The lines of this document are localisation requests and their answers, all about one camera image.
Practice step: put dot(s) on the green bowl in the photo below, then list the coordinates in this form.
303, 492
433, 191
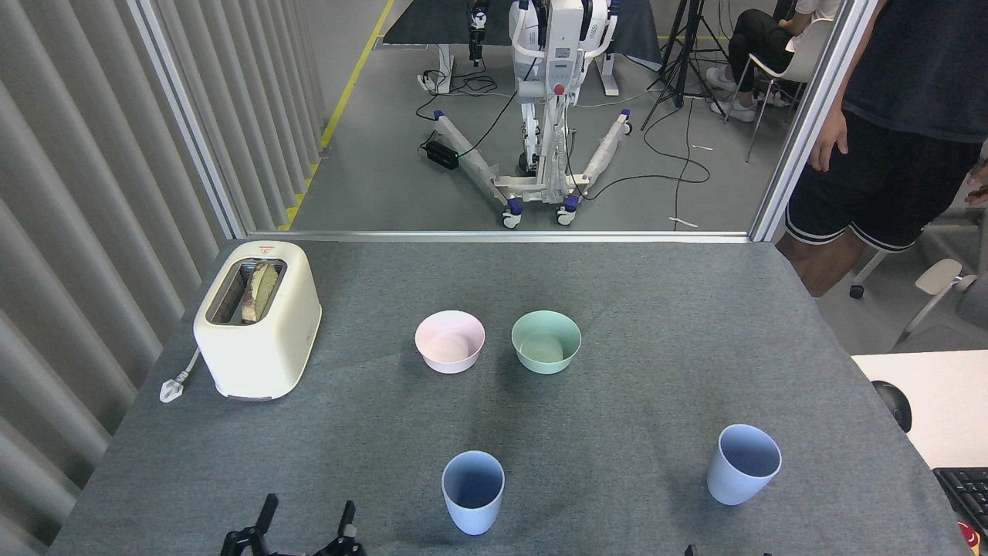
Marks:
546, 344

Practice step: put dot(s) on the white chair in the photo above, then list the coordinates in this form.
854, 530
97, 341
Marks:
806, 58

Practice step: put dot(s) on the silver frame post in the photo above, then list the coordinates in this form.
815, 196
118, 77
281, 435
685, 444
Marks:
810, 123
189, 123

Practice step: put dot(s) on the black keyboard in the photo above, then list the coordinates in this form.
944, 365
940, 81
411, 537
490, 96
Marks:
966, 494

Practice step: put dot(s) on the grey office chair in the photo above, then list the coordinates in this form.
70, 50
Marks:
938, 282

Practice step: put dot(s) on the bread slice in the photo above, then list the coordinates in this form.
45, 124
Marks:
261, 289

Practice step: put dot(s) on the red yellow small item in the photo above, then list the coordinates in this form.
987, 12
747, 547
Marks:
969, 537

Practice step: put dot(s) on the black tripod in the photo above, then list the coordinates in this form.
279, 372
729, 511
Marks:
683, 54

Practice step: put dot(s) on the dark table with white legs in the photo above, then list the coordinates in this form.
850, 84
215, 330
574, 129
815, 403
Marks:
417, 23

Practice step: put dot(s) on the person in black shorts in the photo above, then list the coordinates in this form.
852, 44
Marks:
903, 93

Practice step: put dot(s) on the seated person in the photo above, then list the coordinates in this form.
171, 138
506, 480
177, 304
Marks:
760, 38

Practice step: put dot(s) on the silver frame rail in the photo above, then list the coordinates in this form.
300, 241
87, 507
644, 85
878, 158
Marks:
494, 236

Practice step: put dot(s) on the blue plastic cup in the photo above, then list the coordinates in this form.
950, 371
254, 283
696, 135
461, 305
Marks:
729, 483
472, 510

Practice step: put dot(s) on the black power brick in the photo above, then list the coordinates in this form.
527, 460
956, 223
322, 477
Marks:
441, 154

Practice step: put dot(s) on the person's right hand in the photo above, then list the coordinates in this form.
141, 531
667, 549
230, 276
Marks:
827, 143

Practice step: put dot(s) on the grey corrugated panel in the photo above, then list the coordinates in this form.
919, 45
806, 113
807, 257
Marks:
85, 193

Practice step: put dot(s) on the person's left hand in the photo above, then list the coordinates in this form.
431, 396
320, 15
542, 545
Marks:
979, 185

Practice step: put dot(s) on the white desk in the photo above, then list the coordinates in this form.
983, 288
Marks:
945, 401

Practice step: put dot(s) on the black computer mouse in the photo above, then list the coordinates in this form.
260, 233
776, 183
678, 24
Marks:
894, 405

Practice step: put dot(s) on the cream toaster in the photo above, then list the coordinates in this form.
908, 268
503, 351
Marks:
262, 355

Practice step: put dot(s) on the pink bowl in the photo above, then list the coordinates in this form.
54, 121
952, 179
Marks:
449, 340

